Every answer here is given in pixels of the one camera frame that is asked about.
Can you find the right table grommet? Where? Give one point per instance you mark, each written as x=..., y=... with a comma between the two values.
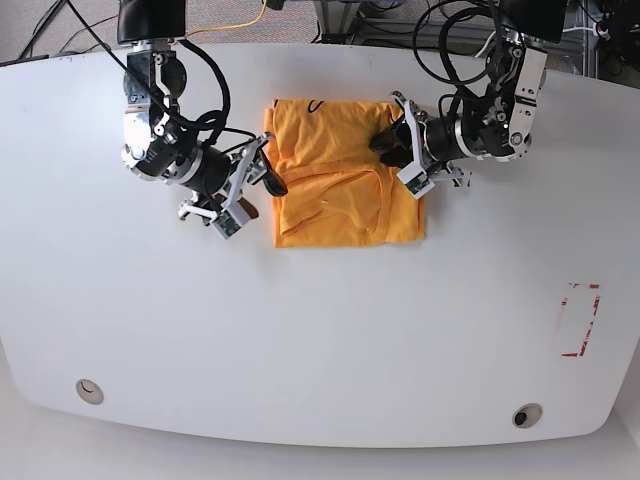
x=527, y=416

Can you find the orange t-shirt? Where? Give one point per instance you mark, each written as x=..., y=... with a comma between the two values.
x=340, y=194

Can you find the left table grommet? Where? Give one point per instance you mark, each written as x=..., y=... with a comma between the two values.
x=89, y=392

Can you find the red tape rectangle marking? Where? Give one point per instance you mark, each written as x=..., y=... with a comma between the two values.
x=579, y=309

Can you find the aluminium frame stand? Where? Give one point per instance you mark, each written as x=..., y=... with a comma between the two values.
x=335, y=19

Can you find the table grommet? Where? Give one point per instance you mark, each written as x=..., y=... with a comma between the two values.
x=89, y=392
x=527, y=416

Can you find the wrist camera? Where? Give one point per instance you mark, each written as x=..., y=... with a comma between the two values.
x=414, y=177
x=230, y=221

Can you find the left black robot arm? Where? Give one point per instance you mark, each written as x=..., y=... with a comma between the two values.
x=489, y=115

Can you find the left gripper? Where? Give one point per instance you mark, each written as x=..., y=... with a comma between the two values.
x=417, y=136

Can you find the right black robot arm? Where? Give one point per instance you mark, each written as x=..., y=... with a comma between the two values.
x=161, y=144

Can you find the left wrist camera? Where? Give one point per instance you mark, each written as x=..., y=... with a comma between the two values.
x=414, y=177

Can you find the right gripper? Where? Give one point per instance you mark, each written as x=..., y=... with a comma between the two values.
x=216, y=179

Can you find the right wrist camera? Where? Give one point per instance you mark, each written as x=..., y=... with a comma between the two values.
x=230, y=221

